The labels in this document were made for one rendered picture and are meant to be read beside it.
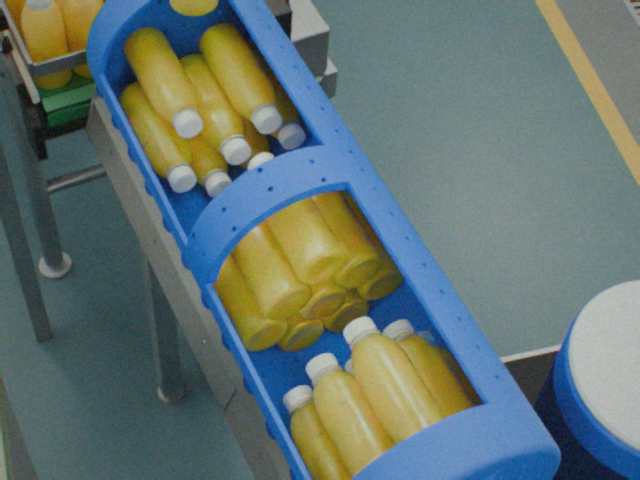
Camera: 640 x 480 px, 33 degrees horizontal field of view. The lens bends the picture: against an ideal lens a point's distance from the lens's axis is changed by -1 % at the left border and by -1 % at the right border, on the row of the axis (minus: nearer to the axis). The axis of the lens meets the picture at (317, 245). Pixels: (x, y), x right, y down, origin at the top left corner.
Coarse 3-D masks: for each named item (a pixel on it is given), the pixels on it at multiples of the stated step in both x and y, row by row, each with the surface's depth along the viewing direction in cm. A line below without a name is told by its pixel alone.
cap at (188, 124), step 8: (184, 112) 157; (192, 112) 157; (176, 120) 157; (184, 120) 156; (192, 120) 156; (200, 120) 157; (176, 128) 157; (184, 128) 157; (192, 128) 158; (200, 128) 158; (184, 136) 158; (192, 136) 159
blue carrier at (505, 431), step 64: (128, 0) 156; (256, 0) 160; (128, 64) 169; (128, 128) 155; (320, 128) 142; (192, 192) 167; (256, 192) 135; (320, 192) 136; (384, 192) 141; (192, 256) 142; (384, 320) 153; (448, 320) 127; (256, 384) 132; (512, 384) 126; (448, 448) 115; (512, 448) 117
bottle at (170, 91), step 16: (144, 32) 164; (160, 32) 165; (128, 48) 164; (144, 48) 162; (160, 48) 162; (144, 64) 161; (160, 64) 160; (176, 64) 161; (144, 80) 161; (160, 80) 158; (176, 80) 158; (160, 96) 158; (176, 96) 157; (192, 96) 158; (160, 112) 158; (176, 112) 157
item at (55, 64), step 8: (56, 56) 181; (64, 56) 181; (72, 56) 182; (80, 56) 182; (40, 64) 180; (48, 64) 180; (56, 64) 181; (64, 64) 182; (72, 64) 183; (80, 64) 184; (40, 72) 181; (48, 72) 182; (56, 72) 183
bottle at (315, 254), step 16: (288, 208) 140; (304, 208) 140; (272, 224) 141; (288, 224) 139; (304, 224) 138; (320, 224) 139; (288, 240) 138; (304, 240) 137; (320, 240) 137; (336, 240) 138; (288, 256) 139; (304, 256) 136; (320, 256) 136; (336, 256) 138; (304, 272) 137; (320, 272) 140; (336, 272) 140
